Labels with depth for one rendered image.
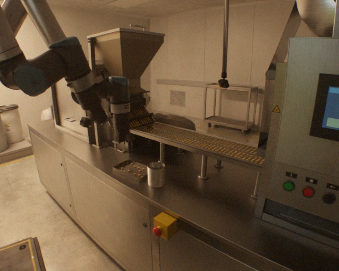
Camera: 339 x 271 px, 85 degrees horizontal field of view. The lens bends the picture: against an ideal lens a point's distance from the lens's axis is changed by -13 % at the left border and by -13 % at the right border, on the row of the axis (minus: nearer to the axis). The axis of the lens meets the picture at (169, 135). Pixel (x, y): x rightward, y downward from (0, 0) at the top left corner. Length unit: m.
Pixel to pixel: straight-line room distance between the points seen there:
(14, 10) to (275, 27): 4.36
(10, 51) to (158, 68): 5.74
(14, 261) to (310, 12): 1.77
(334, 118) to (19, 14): 1.19
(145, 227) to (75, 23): 4.75
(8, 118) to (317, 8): 4.03
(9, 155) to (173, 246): 3.28
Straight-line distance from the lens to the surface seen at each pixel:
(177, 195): 0.92
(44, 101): 4.91
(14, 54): 0.74
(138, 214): 1.04
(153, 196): 0.91
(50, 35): 0.91
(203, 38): 5.43
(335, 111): 0.51
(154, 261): 1.16
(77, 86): 0.72
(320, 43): 0.52
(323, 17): 0.80
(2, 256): 1.59
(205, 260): 0.88
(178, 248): 0.94
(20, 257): 1.52
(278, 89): 0.68
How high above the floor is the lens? 1.32
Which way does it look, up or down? 18 degrees down
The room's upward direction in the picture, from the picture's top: straight up
